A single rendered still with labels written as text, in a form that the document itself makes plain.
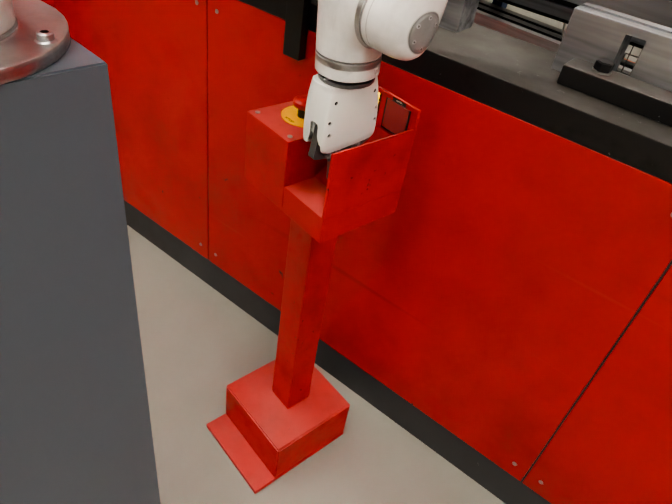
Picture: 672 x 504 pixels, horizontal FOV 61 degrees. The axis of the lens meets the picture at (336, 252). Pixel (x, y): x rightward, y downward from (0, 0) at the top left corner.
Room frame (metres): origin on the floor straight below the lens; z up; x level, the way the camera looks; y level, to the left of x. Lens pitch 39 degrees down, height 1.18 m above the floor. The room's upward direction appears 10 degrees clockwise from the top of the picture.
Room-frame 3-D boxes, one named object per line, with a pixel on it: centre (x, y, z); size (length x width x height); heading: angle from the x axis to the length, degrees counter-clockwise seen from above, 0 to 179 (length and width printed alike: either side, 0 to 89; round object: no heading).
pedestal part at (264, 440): (0.75, 0.06, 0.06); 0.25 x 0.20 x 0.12; 137
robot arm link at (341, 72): (0.72, 0.03, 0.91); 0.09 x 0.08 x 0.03; 137
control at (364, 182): (0.77, 0.04, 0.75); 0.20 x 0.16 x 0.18; 47
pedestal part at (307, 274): (0.77, 0.04, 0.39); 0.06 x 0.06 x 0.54; 47
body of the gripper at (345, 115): (0.72, 0.03, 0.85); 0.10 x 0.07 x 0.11; 137
